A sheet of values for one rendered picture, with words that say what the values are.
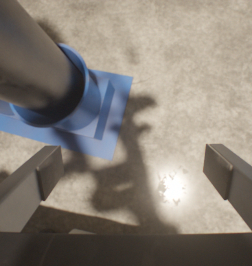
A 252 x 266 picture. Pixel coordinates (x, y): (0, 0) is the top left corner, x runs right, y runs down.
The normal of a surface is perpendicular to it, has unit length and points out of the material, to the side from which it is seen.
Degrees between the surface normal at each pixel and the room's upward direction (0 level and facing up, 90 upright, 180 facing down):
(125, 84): 0
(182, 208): 0
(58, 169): 96
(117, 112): 0
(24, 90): 90
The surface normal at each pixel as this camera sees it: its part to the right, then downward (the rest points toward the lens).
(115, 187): -0.14, -0.12
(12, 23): 0.99, 0.06
